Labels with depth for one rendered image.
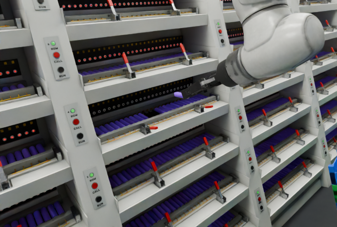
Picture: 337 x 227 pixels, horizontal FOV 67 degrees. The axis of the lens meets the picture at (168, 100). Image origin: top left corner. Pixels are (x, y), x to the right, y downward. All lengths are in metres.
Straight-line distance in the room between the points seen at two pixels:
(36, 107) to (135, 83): 0.31
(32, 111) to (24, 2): 0.30
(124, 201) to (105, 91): 0.37
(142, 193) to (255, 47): 0.62
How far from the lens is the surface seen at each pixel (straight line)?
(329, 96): 2.01
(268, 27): 0.56
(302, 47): 0.54
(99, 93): 0.82
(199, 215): 1.12
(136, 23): 0.94
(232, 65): 0.63
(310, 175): 1.75
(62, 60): 0.80
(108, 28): 0.89
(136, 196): 0.93
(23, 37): 0.81
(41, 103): 0.78
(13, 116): 0.78
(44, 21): 0.83
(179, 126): 0.97
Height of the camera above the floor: 0.91
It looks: 5 degrees down
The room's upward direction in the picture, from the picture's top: 14 degrees counter-clockwise
